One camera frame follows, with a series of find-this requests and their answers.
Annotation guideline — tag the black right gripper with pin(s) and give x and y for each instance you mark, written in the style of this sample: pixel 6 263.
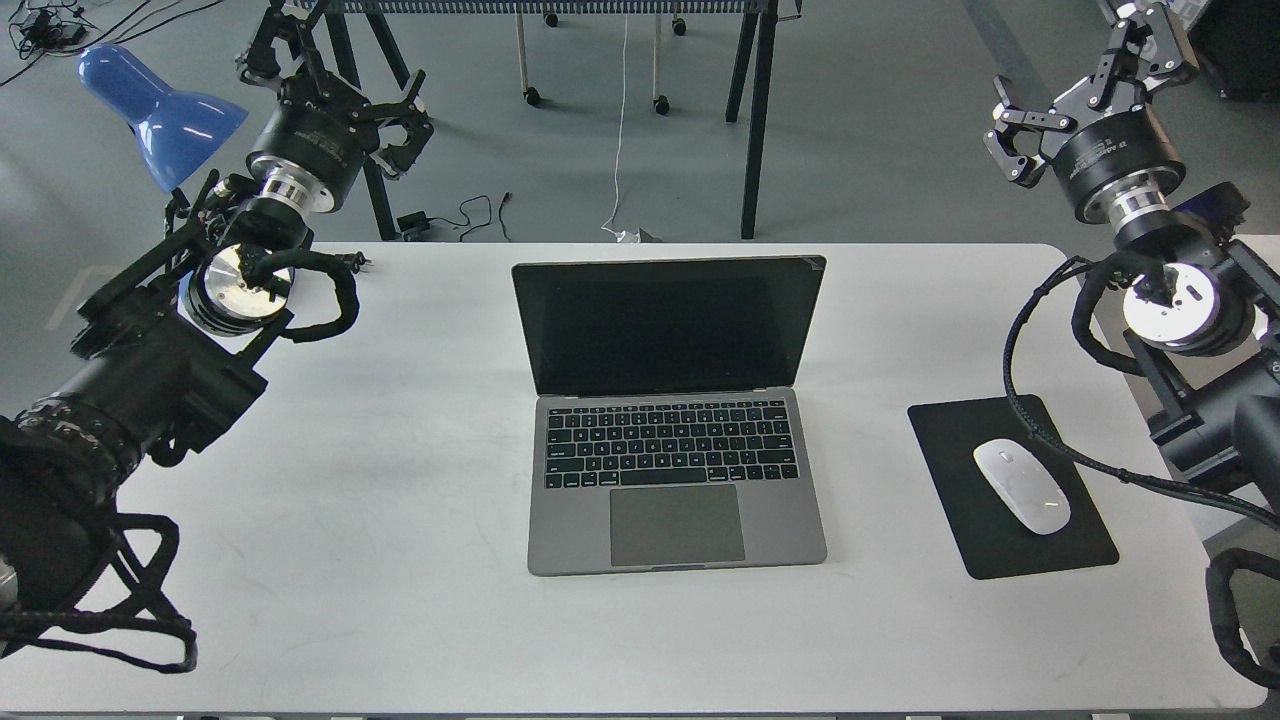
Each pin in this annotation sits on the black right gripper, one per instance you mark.
pixel 1148 48

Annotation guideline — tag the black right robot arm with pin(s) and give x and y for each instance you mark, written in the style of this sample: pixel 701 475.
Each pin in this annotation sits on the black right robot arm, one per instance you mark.
pixel 1181 302

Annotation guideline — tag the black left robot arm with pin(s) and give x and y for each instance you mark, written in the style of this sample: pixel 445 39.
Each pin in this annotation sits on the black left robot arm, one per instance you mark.
pixel 171 343

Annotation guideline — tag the blue desk lamp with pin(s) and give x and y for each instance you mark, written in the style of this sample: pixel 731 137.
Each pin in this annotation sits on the blue desk lamp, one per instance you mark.
pixel 176 131

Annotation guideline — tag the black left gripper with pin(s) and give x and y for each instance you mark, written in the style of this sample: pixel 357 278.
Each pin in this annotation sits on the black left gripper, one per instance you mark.
pixel 305 140

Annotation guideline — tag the white computer mouse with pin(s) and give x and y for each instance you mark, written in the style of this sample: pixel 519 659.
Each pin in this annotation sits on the white computer mouse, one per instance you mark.
pixel 1024 484

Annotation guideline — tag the grey laptop computer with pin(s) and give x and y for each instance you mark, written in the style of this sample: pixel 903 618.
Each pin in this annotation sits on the grey laptop computer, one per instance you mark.
pixel 667 431

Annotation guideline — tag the black power adapter with cable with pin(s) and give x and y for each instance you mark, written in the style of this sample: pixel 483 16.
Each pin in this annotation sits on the black power adapter with cable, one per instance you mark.
pixel 474 214

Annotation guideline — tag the black mouse pad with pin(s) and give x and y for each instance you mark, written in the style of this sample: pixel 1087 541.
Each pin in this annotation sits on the black mouse pad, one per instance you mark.
pixel 993 543

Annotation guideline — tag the white rolling rack legs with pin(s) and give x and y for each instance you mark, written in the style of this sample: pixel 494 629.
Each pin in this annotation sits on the white rolling rack legs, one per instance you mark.
pixel 580 56

